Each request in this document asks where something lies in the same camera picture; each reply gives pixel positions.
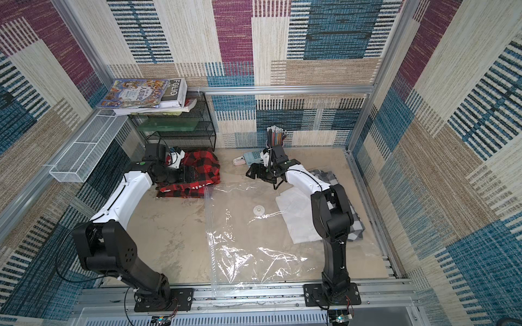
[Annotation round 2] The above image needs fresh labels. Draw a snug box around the small white pink eraser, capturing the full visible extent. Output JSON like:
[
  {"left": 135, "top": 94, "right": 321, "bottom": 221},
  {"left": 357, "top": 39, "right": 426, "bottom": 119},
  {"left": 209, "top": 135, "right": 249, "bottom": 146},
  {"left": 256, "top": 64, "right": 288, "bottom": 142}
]
[{"left": 232, "top": 156, "right": 246, "bottom": 166}]

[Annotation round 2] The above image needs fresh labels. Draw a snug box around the black wire shelf rack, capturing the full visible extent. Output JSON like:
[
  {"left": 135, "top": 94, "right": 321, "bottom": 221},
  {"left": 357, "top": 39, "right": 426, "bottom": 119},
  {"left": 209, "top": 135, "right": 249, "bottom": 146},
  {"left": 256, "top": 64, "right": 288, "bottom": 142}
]
[{"left": 129, "top": 92, "right": 217, "bottom": 150}]

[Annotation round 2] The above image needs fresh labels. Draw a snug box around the white folded shirt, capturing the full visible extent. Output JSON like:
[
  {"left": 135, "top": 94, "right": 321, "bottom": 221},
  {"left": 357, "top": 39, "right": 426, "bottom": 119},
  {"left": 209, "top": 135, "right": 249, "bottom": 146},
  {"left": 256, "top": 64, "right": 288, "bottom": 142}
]
[{"left": 275, "top": 187, "right": 322, "bottom": 245}]

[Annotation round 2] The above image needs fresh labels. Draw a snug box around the coloured pencils bundle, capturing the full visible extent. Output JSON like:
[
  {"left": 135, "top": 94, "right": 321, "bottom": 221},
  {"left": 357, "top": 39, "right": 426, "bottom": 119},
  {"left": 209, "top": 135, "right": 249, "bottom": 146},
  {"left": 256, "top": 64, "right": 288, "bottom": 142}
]
[{"left": 266, "top": 126, "right": 288, "bottom": 148}]

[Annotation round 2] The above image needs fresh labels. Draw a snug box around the red black plaid shirt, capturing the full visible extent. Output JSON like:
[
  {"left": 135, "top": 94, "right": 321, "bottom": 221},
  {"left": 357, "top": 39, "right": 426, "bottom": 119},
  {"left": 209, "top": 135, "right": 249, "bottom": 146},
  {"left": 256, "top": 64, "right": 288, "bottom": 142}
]
[{"left": 156, "top": 148, "right": 221, "bottom": 198}]

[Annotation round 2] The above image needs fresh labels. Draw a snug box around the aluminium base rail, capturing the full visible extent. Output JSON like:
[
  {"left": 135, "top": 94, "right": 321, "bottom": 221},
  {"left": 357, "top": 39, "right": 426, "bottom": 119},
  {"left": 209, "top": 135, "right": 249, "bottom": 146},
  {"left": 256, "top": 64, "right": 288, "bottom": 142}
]
[{"left": 68, "top": 278, "right": 430, "bottom": 325}]

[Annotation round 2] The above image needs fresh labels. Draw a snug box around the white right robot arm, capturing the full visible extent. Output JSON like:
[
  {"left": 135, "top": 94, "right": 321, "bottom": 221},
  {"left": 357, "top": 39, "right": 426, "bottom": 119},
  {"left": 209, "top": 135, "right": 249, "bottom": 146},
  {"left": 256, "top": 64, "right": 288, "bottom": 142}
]
[{"left": 246, "top": 145, "right": 361, "bottom": 306}]

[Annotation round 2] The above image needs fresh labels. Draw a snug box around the grey white checked shirt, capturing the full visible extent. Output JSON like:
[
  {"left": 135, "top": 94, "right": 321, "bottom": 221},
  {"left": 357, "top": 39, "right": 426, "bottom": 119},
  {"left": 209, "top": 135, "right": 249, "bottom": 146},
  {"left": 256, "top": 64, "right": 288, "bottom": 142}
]
[{"left": 313, "top": 168, "right": 366, "bottom": 242}]

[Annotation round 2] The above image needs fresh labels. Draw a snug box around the teal desk calculator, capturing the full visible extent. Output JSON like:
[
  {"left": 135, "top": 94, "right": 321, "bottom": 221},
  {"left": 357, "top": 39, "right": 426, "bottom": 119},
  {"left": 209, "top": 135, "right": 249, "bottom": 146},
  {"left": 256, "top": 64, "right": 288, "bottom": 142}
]
[{"left": 243, "top": 149, "right": 264, "bottom": 167}]

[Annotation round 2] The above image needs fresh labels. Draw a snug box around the green flat box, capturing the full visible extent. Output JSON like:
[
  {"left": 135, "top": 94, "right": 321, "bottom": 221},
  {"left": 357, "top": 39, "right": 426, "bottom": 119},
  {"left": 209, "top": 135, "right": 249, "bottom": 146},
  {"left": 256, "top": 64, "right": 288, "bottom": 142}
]
[{"left": 137, "top": 118, "right": 200, "bottom": 132}]

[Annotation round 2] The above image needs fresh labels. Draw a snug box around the colourful illustrated book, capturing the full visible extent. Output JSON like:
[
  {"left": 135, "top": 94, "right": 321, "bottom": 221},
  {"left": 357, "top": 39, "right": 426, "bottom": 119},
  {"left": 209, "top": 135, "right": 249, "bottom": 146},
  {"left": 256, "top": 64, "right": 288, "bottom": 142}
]
[{"left": 97, "top": 79, "right": 169, "bottom": 109}]

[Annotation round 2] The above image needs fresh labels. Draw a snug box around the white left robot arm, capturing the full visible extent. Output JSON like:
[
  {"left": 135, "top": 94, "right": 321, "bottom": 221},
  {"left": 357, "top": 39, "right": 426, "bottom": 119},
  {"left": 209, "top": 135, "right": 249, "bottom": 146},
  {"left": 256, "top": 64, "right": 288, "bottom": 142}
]
[{"left": 72, "top": 143, "right": 197, "bottom": 312}]

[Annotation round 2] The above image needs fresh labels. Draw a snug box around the white wire mesh basket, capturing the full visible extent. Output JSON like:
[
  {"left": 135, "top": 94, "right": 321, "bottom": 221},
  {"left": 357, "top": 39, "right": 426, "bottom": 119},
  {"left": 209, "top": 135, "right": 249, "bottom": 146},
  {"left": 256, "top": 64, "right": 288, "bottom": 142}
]
[{"left": 49, "top": 114, "right": 126, "bottom": 183}]

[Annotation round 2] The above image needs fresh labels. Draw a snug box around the black folio book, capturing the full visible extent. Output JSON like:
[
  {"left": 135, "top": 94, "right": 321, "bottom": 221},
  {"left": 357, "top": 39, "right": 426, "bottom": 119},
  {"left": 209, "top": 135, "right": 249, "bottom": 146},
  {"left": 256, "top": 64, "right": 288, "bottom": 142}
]
[{"left": 111, "top": 78, "right": 197, "bottom": 115}]

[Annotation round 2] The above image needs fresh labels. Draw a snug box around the clear plastic vacuum bag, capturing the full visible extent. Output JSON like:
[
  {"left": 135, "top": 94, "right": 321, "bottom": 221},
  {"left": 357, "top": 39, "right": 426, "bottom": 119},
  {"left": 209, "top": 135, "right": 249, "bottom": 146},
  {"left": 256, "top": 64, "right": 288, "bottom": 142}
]
[{"left": 203, "top": 168, "right": 388, "bottom": 296}]

